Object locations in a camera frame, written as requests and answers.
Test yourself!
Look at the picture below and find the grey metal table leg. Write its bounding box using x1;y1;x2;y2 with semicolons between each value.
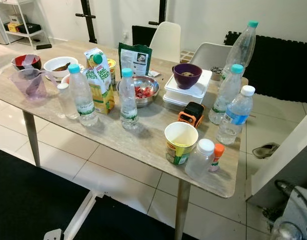
22;110;42;168
173;179;192;240

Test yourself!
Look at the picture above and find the purple plastic measuring jug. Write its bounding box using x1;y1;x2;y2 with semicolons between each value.
10;68;57;103

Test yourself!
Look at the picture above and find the small clear bottle white cap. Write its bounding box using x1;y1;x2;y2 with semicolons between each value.
56;82;77;121

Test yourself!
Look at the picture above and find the white bowl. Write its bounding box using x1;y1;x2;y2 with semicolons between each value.
43;56;79;81

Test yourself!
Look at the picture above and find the pink bowl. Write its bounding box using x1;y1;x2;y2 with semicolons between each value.
59;74;72;86

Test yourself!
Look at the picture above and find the brown spoon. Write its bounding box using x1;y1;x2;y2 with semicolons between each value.
52;62;71;72

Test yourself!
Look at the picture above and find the white shelf rack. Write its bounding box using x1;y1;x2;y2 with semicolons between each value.
0;0;53;51

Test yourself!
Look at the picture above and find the black floor mat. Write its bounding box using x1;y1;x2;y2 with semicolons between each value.
71;195;199;240
0;149;100;240

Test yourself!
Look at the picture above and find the clear water bottle teal cap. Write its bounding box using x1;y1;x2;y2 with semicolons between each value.
208;63;245;125
118;67;140;131
67;63;99;127

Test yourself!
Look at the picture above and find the yellow box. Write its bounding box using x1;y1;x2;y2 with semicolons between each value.
6;22;21;33

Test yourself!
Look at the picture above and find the black bag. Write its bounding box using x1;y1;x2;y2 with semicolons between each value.
18;22;42;35

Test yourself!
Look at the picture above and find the white box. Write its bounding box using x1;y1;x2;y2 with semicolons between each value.
7;14;24;25

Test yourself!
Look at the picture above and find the green yellow juice carton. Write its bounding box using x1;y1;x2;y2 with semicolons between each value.
83;47;116;115

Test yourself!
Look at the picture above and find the yellow patterned cup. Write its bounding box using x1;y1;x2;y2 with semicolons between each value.
106;58;119;87

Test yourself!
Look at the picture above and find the black metal stand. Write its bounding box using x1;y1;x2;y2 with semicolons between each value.
147;0;169;26
77;0;99;44

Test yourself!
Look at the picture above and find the dark green food pouch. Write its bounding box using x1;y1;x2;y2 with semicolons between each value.
118;42;153;77

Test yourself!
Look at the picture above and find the steel bowl with red food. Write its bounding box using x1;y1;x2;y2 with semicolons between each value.
116;75;161;109

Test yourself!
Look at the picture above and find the black box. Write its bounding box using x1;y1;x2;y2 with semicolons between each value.
131;25;158;48

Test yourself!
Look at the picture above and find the white plastic food container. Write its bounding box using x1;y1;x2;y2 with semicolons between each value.
164;69;213;99
162;90;209;112

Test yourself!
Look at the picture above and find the yellow paper noodle cup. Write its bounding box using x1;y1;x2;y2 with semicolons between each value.
164;121;199;166

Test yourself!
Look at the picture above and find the white plastic chair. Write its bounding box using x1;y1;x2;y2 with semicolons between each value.
148;21;182;64
188;42;233;76

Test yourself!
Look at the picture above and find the purple bowl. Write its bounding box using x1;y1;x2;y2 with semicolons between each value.
172;63;203;90

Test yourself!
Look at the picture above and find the orange and black device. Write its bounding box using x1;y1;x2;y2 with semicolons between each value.
177;101;205;129

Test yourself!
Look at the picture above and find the clear jar white lid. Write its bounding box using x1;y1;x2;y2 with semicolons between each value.
184;138;216;181

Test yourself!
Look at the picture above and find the small bottle orange cap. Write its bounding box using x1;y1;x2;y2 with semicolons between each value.
208;143;225;173

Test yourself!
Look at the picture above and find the water bottle white cap blue label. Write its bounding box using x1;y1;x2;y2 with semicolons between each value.
216;85;256;146

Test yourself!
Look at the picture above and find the large clear bottle teal cap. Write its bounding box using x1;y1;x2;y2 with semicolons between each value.
221;20;259;83

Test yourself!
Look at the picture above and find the grey slipper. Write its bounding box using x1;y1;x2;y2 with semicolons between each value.
252;142;281;160

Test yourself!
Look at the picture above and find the white cabinet panel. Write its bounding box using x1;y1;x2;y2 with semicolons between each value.
245;106;307;201

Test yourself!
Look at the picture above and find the black foam puzzle mat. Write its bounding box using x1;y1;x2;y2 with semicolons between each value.
223;31;307;105

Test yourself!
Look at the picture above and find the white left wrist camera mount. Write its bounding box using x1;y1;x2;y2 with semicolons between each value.
43;228;65;240

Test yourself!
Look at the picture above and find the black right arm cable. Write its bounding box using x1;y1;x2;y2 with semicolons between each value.
272;179;307;221

